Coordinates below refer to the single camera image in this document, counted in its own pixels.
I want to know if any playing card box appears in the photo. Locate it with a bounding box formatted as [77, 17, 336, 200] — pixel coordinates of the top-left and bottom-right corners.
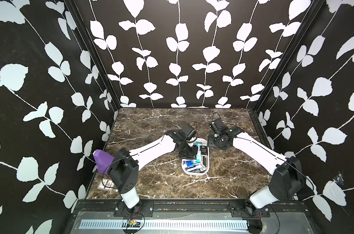
[100, 179, 116, 189]

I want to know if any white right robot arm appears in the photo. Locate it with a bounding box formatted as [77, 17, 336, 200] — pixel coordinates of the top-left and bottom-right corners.
[208, 123, 306, 216]

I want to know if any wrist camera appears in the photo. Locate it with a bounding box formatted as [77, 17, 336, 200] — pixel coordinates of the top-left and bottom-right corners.
[182, 124, 196, 141]
[209, 119, 228, 136]

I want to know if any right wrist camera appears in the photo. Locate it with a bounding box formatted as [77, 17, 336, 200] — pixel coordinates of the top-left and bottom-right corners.
[209, 119, 228, 136]

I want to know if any white storage box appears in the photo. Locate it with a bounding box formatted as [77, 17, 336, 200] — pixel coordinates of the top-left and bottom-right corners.
[181, 138, 210, 176]

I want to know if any black tissue pack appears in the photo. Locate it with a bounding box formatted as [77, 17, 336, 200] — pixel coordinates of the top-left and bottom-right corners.
[200, 146, 209, 156]

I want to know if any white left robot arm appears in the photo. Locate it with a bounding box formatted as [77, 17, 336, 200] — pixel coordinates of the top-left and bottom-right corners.
[104, 125, 198, 210]

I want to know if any dark blue tissue pack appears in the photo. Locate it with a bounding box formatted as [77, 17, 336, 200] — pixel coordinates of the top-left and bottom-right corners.
[184, 160, 199, 170]

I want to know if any white ribbed cable duct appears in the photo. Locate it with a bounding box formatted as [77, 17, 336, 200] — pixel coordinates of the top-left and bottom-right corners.
[78, 219, 250, 232]

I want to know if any purple plastic scoop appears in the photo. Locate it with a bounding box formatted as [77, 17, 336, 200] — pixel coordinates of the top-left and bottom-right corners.
[93, 150, 114, 175]

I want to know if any teal cartoon tissue pack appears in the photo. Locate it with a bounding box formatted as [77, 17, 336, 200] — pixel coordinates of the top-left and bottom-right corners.
[194, 142, 202, 164]

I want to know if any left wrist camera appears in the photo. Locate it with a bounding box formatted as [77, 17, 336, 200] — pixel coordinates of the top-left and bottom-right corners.
[182, 124, 196, 141]

